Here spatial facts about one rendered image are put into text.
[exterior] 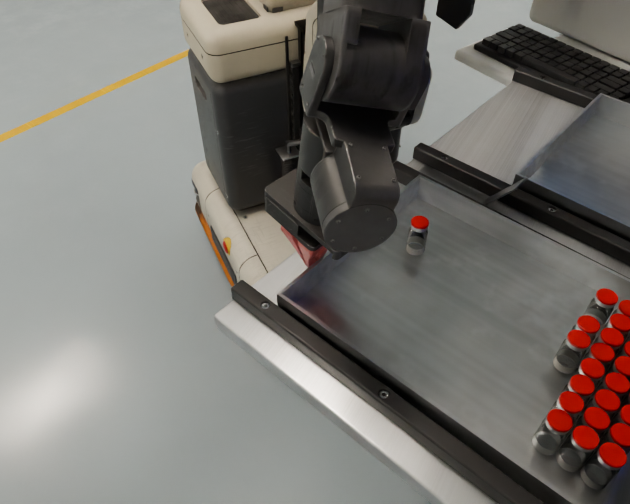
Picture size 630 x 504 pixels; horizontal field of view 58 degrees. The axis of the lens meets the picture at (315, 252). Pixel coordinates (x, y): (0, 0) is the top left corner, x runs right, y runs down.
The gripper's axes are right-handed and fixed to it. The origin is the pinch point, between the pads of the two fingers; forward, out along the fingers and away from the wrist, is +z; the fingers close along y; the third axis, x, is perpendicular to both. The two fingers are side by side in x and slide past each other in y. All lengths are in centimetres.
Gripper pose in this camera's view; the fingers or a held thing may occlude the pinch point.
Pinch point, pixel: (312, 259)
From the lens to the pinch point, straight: 62.2
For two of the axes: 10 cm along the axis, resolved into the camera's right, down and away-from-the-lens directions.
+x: 7.1, -5.1, 4.8
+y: 7.0, 6.2, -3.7
